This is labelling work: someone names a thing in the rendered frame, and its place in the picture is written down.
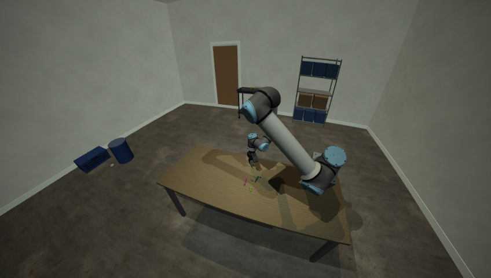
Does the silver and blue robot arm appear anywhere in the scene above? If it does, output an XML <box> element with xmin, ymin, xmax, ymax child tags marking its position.
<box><xmin>241</xmin><ymin>86</ymin><xmax>347</xmax><ymax>196</ymax></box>

